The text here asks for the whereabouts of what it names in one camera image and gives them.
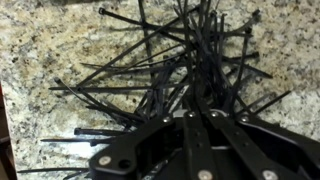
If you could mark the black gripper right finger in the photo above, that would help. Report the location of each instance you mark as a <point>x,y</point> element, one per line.
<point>273,150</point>

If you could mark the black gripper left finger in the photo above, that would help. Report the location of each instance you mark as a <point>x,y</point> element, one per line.
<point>126,153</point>

